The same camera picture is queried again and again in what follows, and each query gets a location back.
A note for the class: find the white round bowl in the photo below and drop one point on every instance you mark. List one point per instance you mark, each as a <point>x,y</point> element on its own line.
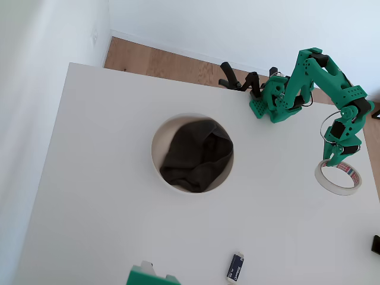
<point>157,141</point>

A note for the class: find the blue and white eraser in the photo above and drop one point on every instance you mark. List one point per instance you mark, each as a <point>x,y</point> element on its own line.
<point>235,267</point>

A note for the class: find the dark item on floor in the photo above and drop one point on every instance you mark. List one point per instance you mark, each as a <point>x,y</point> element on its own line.
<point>377,114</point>

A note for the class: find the beige tesa masking tape roll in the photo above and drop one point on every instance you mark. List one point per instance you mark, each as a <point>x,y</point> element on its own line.
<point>318,177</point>

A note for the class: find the green printed stand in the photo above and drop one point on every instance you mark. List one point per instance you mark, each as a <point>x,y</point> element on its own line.
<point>148,276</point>

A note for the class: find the green gripper with servo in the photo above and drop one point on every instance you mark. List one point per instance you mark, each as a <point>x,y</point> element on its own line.
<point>339,155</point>

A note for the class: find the green SO-100 robot arm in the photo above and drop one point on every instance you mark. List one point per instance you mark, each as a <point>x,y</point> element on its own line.
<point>326,74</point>

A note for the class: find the black camera box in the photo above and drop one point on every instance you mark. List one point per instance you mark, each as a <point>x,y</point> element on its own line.
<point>376,244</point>

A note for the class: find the dark grey cloth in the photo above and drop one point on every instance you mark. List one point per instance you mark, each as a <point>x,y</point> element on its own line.
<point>193,154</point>

